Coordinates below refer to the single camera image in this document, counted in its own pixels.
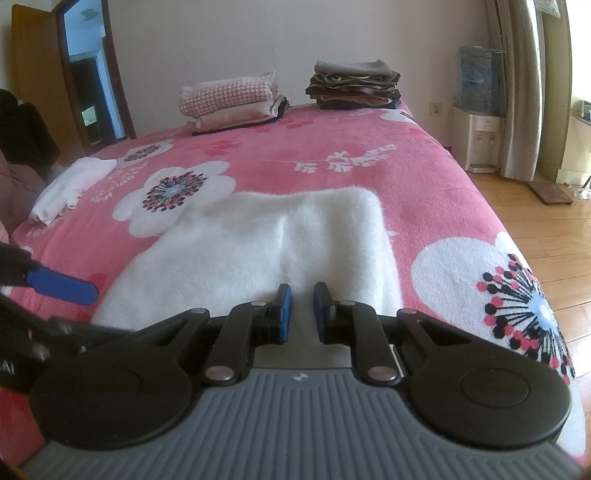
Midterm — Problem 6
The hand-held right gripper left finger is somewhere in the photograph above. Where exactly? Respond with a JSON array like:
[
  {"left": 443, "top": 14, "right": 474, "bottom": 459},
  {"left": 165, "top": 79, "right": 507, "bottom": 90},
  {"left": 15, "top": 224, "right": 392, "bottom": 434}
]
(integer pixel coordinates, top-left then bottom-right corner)
[{"left": 134, "top": 283, "right": 293, "bottom": 387}]

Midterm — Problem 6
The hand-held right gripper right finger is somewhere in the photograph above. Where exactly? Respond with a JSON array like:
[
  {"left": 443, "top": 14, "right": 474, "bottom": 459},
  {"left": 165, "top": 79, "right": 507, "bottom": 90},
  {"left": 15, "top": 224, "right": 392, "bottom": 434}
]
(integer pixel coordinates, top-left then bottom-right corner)
[{"left": 313, "top": 281, "right": 472, "bottom": 387}]

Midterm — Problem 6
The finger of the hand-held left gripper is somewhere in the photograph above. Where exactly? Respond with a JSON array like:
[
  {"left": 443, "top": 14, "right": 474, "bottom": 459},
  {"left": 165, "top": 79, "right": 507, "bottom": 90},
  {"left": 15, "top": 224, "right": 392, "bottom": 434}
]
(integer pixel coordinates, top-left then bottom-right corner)
[
  {"left": 0, "top": 242, "right": 99, "bottom": 306},
  {"left": 28, "top": 318, "right": 135, "bottom": 354}
]

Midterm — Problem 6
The white fuzzy deer sweater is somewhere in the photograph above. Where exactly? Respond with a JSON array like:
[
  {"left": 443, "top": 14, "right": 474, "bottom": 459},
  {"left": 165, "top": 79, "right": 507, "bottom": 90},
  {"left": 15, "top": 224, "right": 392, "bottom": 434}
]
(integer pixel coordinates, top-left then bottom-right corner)
[{"left": 91, "top": 187, "right": 403, "bottom": 358}]

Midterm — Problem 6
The stack of dark folded clothes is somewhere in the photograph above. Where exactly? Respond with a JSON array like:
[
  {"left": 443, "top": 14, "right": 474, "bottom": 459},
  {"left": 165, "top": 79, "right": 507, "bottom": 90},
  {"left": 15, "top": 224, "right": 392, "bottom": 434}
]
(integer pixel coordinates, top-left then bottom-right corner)
[{"left": 305, "top": 59, "right": 403, "bottom": 112}]

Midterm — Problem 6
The mauve cloth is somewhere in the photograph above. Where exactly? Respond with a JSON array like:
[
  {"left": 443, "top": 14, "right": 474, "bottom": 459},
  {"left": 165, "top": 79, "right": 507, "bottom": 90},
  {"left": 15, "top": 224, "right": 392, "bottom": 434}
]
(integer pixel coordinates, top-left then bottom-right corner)
[{"left": 0, "top": 152, "right": 47, "bottom": 237}]

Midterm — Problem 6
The pink floral blanket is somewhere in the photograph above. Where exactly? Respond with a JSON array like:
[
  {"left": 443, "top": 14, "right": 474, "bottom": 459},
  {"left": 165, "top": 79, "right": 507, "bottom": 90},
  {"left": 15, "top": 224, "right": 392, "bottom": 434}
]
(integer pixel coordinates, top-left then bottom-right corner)
[{"left": 0, "top": 102, "right": 579, "bottom": 462}]

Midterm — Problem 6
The black white striped folded garment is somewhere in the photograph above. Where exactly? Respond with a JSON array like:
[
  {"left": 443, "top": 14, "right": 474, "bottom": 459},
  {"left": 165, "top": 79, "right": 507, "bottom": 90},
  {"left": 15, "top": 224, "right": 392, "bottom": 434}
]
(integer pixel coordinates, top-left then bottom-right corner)
[{"left": 270, "top": 95, "right": 292, "bottom": 122}]

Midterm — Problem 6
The wooden door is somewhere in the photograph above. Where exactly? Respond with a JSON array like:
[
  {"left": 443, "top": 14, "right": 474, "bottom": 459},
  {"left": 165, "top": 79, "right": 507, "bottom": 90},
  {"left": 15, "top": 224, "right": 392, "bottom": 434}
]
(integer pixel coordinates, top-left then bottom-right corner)
[{"left": 11, "top": 4, "right": 85, "bottom": 160}]

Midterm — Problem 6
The white water dispenser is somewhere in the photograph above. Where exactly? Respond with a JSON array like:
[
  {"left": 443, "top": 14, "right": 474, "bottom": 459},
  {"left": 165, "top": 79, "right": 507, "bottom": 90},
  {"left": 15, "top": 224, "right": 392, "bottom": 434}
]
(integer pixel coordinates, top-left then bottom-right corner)
[{"left": 452, "top": 105, "right": 507, "bottom": 174}]

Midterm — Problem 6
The dark wooden floor board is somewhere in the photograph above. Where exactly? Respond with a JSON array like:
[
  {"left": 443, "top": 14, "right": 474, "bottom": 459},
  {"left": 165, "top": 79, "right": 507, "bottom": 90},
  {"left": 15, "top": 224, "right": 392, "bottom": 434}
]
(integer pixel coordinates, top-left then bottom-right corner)
[{"left": 528, "top": 179, "right": 574, "bottom": 206}]

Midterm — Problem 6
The beige curtain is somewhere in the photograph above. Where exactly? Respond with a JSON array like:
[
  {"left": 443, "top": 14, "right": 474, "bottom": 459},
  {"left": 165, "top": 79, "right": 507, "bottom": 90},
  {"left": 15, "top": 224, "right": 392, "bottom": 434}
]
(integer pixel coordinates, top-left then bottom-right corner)
[{"left": 485, "top": 0, "right": 551, "bottom": 182}]

